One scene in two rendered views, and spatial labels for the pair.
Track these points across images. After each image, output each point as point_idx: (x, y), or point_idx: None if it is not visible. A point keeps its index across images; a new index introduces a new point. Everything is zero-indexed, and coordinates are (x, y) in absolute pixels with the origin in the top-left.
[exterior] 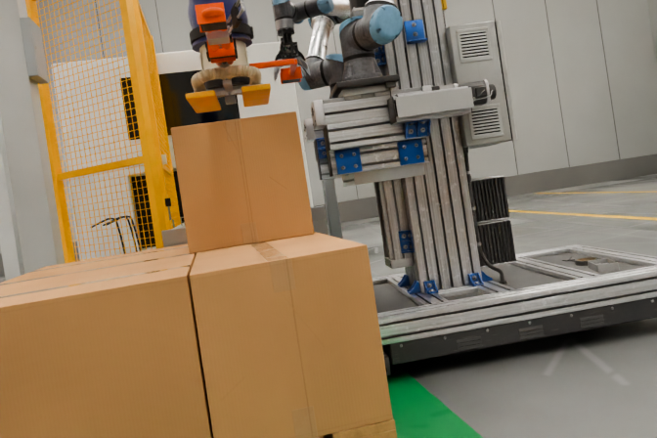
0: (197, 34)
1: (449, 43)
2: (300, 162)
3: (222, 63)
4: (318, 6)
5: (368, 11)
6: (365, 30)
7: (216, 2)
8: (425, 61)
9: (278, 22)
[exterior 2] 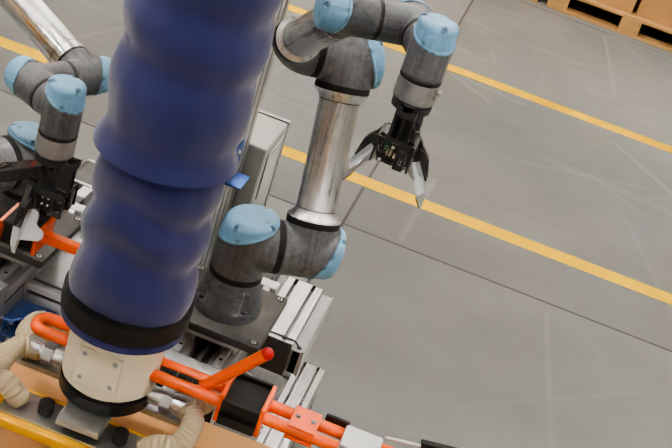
0: (151, 342)
1: (251, 169)
2: None
3: None
4: (100, 90)
5: (321, 241)
6: (308, 268)
7: (195, 276)
8: (224, 200)
9: (62, 149)
